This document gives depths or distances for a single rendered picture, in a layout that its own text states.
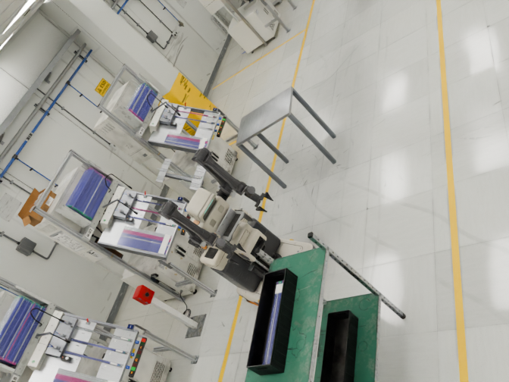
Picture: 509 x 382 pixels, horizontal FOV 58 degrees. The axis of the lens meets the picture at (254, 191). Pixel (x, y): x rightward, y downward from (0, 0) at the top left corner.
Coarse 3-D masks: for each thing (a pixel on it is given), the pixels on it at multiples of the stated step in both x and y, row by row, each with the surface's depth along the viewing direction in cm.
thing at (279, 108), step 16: (288, 96) 462; (256, 112) 491; (272, 112) 465; (288, 112) 442; (240, 128) 495; (256, 128) 469; (304, 128) 455; (240, 144) 477; (272, 144) 531; (320, 144) 469; (256, 160) 491; (288, 160) 545; (272, 176) 506
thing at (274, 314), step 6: (282, 282) 276; (276, 288) 276; (282, 288) 273; (276, 294) 273; (276, 300) 270; (276, 306) 267; (276, 312) 264; (270, 318) 264; (276, 318) 261; (270, 324) 261; (270, 330) 259; (270, 336) 256; (270, 342) 253; (270, 348) 251; (264, 354) 251; (270, 354) 248; (264, 360) 249
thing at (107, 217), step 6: (120, 186) 496; (120, 192) 492; (114, 198) 487; (120, 198) 489; (114, 204) 482; (108, 210) 477; (114, 210) 479; (108, 216) 472; (102, 222) 468; (108, 222) 470; (102, 228) 475
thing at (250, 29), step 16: (208, 0) 784; (224, 0) 789; (256, 0) 812; (288, 0) 830; (240, 16) 791; (256, 16) 789; (272, 16) 827; (240, 32) 819; (256, 32) 810; (272, 32) 810; (288, 32) 793
